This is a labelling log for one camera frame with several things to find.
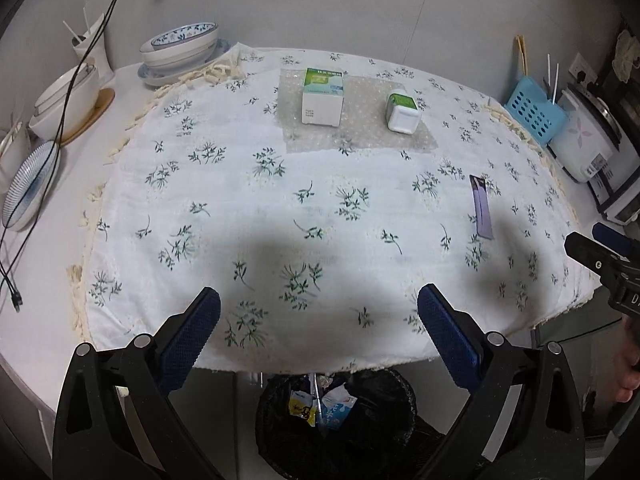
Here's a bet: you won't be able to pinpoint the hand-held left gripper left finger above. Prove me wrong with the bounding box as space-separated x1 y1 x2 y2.
51 286 223 480

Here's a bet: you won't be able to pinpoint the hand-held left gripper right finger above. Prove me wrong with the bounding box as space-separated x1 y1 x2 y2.
416 283 586 480

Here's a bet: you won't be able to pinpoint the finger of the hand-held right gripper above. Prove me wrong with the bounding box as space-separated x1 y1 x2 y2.
592 222 637 259
564 232 640 281

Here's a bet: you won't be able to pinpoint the black lined trash bin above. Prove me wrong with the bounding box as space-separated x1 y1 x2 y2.
255 367 419 480

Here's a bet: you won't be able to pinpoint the person's right hand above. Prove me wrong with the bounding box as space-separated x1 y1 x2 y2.
615 312 640 404

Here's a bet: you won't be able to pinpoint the white black kitchen appliance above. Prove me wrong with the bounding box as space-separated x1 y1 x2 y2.
587 150 640 226

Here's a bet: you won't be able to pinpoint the white rice cooker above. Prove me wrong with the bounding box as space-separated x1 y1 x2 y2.
547 82 626 184

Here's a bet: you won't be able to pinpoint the purple strip packet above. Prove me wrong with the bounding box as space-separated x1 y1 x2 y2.
469 175 496 241

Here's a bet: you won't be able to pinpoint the yellow snack wrapper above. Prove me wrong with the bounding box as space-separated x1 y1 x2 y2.
289 391 319 426

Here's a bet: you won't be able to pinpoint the white blue milk carton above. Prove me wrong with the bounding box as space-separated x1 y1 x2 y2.
320 385 359 432

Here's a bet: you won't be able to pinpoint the blue plastic basket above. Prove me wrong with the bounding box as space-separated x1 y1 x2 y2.
504 76 569 147

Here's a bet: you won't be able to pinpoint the pale cloth rag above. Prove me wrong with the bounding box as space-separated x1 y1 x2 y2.
614 30 640 84

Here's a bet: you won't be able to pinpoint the wooden chopsticks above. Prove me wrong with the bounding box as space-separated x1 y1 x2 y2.
515 35 530 79

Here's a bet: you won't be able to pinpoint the white floral tasselled tablecloth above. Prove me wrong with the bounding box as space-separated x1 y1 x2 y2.
67 45 601 373

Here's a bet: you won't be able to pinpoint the clear bubble wrap sheet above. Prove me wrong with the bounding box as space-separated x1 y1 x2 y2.
277 67 439 157

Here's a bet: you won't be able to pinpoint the small white green box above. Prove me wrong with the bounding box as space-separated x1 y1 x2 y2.
385 87 424 135

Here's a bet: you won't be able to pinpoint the blue striped plate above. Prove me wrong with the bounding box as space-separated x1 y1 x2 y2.
1 140 62 232

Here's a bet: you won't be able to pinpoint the wooden board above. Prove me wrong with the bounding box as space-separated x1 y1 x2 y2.
59 88 116 148

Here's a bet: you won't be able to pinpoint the plain white bowl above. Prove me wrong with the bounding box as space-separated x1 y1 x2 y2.
34 62 100 113
28 95 83 142

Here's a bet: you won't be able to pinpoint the tall white green carton box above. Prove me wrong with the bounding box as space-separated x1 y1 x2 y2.
301 67 346 127

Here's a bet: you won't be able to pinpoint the stacked blue pattern bowls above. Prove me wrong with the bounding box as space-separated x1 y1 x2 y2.
137 40 232 87

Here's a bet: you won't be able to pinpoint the blue patterned porcelain bowl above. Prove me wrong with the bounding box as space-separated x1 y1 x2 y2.
148 21 221 56
139 40 219 69

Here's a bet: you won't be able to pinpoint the white utensil holder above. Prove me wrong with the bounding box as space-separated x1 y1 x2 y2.
63 9 116 87

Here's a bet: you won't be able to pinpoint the white wall socket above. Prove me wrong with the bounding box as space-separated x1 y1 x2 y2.
569 52 599 84

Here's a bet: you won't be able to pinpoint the black cable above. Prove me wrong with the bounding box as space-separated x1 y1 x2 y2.
0 0 151 312

